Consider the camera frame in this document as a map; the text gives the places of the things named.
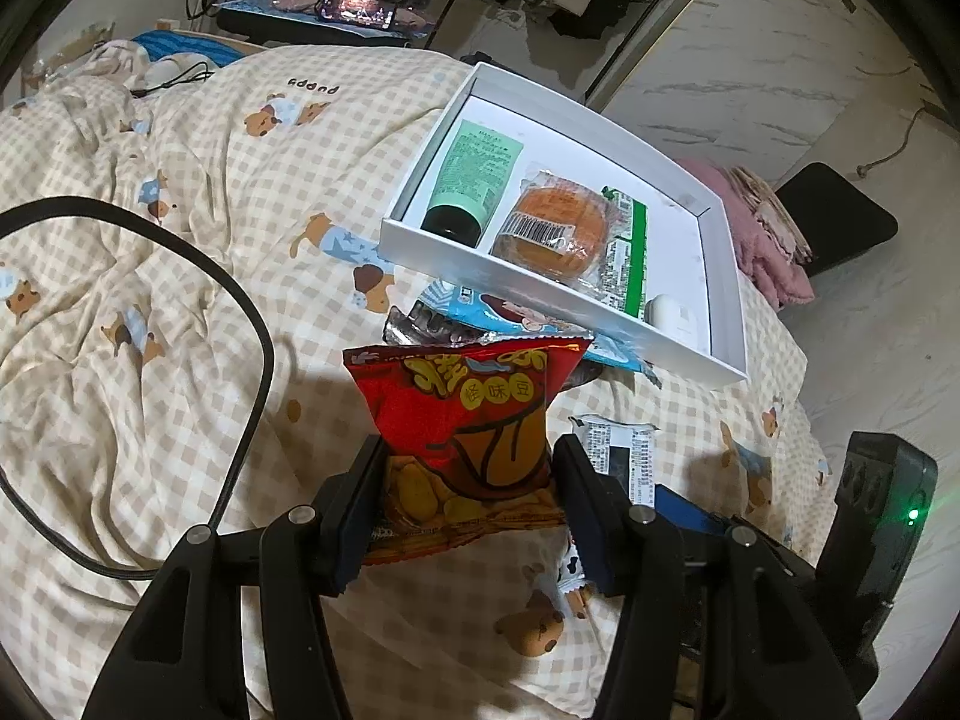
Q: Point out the white labelled packet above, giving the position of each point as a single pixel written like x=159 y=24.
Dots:
x=619 y=457

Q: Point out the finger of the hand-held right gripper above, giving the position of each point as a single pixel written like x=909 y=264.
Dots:
x=686 y=510

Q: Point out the black chair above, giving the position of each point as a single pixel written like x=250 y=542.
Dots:
x=840 y=217

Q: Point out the white cardboard box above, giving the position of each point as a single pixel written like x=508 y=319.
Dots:
x=570 y=142

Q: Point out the red snack packet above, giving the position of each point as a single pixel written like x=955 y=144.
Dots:
x=465 y=420

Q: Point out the blue snack packet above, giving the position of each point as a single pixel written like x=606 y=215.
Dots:
x=517 y=315

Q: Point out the wrapped orange bun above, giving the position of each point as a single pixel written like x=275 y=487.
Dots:
x=555 y=225

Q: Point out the green cream tube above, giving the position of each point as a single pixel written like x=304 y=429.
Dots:
x=472 y=172

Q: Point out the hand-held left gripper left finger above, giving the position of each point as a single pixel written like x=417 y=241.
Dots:
x=352 y=532

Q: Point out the black and silver packet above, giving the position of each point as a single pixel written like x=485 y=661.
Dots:
x=420 y=322

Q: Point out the white earbud case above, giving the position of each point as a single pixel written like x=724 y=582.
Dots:
x=675 y=319

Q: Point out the small white device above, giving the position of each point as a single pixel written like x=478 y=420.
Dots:
x=161 y=73

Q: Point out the tablet with lit screen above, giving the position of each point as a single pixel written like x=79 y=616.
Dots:
x=356 y=9

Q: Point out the blue pillow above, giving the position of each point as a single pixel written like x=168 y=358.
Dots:
x=202 y=46

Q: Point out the checkered printed blanket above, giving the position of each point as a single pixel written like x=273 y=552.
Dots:
x=187 y=405

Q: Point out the green and white packet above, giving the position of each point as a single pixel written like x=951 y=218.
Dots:
x=626 y=262

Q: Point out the pink folded blanket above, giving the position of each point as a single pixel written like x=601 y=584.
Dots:
x=765 y=240

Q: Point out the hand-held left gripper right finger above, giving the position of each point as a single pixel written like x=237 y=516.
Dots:
x=596 y=532

